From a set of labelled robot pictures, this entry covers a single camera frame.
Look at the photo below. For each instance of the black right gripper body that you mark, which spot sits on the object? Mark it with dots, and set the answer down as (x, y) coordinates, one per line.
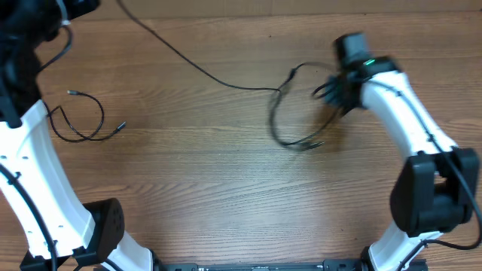
(340, 98)

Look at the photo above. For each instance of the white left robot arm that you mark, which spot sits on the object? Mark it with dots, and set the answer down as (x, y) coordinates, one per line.
(58, 226)

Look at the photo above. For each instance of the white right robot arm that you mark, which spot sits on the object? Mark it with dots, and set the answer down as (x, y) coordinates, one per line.
(436, 189)

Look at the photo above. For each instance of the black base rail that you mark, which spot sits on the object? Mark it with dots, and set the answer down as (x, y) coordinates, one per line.
(325, 265)

